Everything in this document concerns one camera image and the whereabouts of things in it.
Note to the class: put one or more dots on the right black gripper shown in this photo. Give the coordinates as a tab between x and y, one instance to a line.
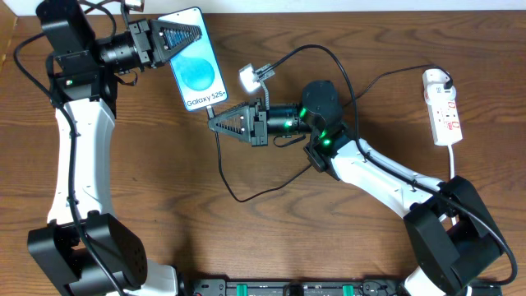
259	123

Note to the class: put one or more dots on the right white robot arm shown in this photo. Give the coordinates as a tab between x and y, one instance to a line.
452	234

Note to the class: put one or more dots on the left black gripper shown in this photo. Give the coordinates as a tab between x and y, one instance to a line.
140	43

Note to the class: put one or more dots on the white USB charger plug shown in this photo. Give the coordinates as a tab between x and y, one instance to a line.
438	86

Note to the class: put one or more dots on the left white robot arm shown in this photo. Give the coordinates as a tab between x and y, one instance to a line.
84	249

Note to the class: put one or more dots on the blue Galaxy smartphone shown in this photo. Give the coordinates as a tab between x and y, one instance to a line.
195	68

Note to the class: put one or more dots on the white power strip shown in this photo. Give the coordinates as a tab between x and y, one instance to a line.
445	123

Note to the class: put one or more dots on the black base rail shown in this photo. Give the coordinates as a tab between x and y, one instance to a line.
218	287

